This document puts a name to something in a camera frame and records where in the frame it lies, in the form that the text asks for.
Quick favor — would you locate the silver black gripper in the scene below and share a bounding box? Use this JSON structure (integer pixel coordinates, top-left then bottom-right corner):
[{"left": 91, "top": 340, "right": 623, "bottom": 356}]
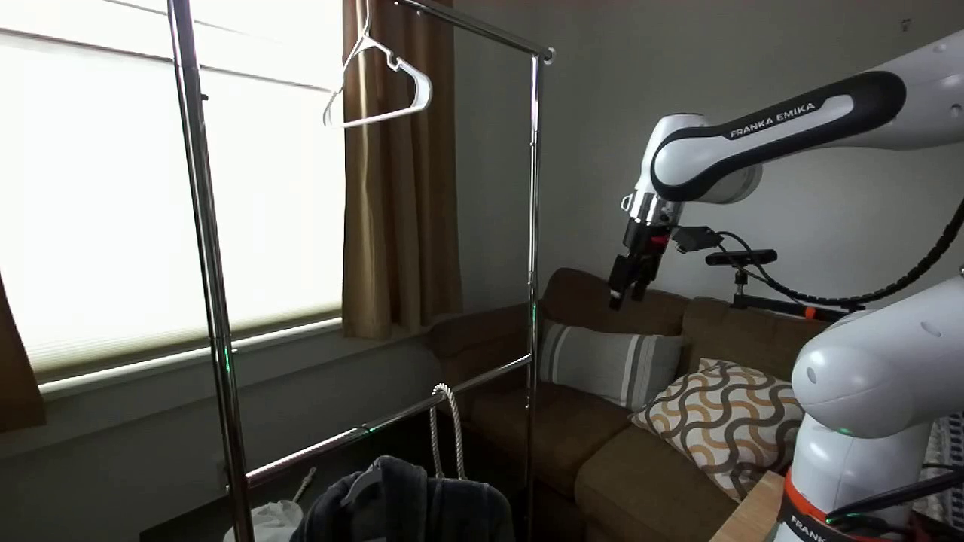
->
[{"left": 608, "top": 189, "right": 681, "bottom": 308}]

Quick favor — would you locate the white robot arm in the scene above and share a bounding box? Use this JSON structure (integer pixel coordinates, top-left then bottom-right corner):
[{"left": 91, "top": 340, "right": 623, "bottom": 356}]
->
[{"left": 608, "top": 31, "right": 964, "bottom": 542}]

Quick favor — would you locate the grey striped pillow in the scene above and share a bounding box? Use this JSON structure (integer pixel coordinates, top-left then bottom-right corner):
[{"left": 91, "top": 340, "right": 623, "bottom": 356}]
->
[{"left": 540, "top": 323, "right": 684, "bottom": 408}]

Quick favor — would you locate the patterned beige cushion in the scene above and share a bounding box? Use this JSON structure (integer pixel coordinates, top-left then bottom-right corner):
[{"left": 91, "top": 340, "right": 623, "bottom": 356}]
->
[{"left": 637, "top": 358, "right": 802, "bottom": 499}]

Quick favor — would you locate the brown sofa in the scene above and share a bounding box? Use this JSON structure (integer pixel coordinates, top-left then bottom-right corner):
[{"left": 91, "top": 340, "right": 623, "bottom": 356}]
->
[{"left": 431, "top": 268, "right": 819, "bottom": 542}]

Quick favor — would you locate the wooden table with black base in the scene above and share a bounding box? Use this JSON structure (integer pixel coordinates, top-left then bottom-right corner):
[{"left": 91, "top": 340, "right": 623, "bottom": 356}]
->
[{"left": 712, "top": 474, "right": 783, "bottom": 542}]

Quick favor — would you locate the dark grey garment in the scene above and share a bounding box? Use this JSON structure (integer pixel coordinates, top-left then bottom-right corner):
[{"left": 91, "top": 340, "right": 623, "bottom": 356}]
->
[{"left": 290, "top": 456, "right": 514, "bottom": 542}]

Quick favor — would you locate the white bag on floor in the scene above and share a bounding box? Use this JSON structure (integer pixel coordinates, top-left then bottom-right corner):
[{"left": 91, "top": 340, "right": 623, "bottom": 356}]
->
[{"left": 249, "top": 471, "right": 317, "bottom": 542}]

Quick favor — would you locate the white window blind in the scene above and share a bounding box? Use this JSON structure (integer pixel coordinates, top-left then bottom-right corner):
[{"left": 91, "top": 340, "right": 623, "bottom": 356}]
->
[{"left": 0, "top": 0, "right": 344, "bottom": 376}]

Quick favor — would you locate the brown curtain at left edge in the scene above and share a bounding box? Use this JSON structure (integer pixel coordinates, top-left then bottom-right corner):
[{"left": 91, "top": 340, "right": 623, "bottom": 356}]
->
[{"left": 0, "top": 282, "right": 45, "bottom": 433}]

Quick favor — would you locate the black camera on stand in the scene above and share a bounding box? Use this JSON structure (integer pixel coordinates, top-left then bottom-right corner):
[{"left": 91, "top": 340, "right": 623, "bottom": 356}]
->
[{"left": 672, "top": 226, "right": 840, "bottom": 323}]

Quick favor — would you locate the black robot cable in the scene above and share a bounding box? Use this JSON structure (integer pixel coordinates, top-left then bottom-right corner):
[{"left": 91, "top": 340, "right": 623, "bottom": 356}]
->
[{"left": 718, "top": 194, "right": 964, "bottom": 313}]

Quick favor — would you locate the white hanger on bottom rail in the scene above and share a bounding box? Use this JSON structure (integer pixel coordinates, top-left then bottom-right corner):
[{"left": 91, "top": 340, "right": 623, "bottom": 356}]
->
[{"left": 428, "top": 380, "right": 466, "bottom": 483}]

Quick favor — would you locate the chrome clothes rack frame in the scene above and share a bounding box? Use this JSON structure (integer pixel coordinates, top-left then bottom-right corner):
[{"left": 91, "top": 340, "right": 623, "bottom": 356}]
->
[{"left": 166, "top": 0, "right": 554, "bottom": 542}]

